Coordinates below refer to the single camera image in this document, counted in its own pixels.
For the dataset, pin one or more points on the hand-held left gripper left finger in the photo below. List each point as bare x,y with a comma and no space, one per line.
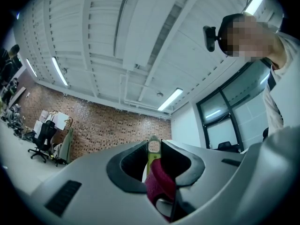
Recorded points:
93,186

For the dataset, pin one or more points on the magenta cloth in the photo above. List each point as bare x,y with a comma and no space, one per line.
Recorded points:
159,184

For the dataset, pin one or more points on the dark framed glass window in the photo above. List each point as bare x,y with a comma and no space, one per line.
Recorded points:
230,116

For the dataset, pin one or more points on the round ceiling smoke detector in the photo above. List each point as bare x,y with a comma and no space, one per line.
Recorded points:
159,94

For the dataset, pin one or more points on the black head-mounted camera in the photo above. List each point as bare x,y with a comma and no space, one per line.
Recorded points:
209,37

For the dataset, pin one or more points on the person's white shirt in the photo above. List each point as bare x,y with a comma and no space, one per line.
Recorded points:
281,97

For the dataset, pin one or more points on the clothes rack with white sheets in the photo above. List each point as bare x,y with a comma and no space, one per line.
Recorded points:
59,121

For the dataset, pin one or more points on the black office chair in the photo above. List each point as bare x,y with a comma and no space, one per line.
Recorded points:
44,135

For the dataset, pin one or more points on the pile of grey chairs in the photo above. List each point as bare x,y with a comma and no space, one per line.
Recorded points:
11,118

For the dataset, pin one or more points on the black chair backrest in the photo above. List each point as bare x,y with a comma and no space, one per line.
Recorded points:
227,146

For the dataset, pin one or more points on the person's head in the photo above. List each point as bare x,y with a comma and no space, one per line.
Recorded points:
253,36

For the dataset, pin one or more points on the green draped chair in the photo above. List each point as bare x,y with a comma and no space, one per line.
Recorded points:
66,146

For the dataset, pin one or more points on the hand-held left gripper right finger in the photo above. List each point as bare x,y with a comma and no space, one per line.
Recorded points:
211,177

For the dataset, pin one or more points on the long ceiling light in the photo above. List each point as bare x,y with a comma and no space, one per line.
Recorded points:
31,67
59,71
170,99
254,1

